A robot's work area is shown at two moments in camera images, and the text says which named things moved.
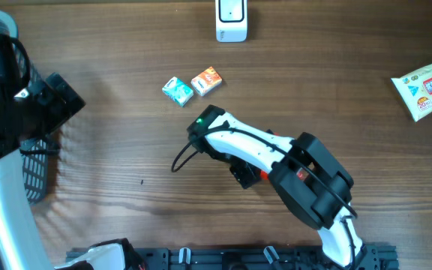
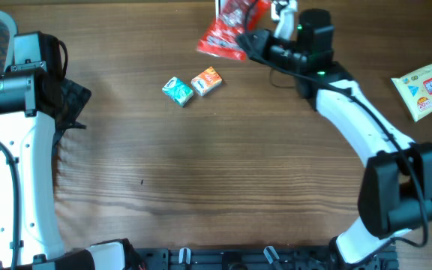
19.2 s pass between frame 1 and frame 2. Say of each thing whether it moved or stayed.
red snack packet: moved
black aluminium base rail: stayed
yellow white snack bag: stayed
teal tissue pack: stayed
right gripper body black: moved
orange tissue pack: stayed
